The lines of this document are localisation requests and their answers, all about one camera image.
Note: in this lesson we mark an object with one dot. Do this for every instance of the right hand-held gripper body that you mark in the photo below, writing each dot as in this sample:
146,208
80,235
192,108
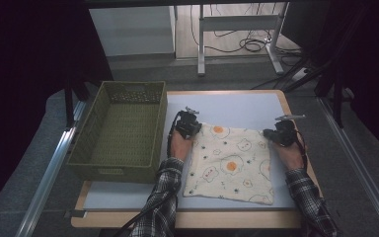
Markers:
286,133

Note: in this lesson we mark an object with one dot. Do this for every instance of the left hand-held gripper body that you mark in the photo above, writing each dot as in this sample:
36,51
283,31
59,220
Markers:
186,123

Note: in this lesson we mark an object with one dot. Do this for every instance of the cream egg print cloth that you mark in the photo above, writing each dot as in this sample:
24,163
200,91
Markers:
230,164

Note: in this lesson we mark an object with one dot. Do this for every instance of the green woven basket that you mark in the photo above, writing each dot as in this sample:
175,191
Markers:
125,138

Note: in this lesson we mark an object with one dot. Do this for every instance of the person's right hand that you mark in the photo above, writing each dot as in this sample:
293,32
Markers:
291,156

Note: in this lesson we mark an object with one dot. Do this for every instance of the person's left hand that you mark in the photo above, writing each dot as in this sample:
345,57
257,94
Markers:
180,146

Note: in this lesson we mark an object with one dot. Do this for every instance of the black tripod legs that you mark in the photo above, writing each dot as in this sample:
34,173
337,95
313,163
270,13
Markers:
337,102

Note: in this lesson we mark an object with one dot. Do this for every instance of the white power strip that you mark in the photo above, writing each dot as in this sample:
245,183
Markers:
300,74

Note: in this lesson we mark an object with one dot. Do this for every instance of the white cabinet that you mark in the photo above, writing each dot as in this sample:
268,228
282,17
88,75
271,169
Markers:
131,31

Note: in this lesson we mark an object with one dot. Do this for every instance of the dark curtain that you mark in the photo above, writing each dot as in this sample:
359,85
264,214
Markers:
23,65
371,65

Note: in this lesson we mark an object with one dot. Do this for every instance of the black stand legs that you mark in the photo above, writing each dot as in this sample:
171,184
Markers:
69,102

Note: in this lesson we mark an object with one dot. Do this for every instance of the aluminium rail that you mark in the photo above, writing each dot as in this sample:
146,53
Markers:
362,171
46,184

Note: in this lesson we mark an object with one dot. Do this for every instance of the white metal desk frame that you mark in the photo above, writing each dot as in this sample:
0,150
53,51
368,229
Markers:
240,23

